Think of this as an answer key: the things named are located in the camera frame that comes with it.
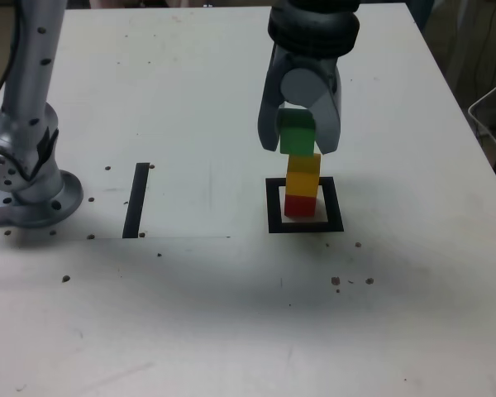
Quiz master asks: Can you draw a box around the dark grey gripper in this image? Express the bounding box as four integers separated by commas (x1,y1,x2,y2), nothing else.
256,43,343,156

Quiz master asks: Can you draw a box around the green cube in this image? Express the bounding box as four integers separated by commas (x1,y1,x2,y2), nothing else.
277,108,317,156

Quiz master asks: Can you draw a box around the yellow cube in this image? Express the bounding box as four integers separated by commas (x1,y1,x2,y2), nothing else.
285,153,322,198

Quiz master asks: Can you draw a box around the red cube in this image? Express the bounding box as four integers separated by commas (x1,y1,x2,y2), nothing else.
284,194,317,218

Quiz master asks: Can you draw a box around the black tape square outline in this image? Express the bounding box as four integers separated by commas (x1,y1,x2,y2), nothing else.
265,176,345,235

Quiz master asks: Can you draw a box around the black tape strip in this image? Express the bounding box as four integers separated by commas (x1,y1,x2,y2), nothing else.
122,162,150,240

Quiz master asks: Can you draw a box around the white background cable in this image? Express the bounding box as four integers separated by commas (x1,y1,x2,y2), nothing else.
467,69,496,156

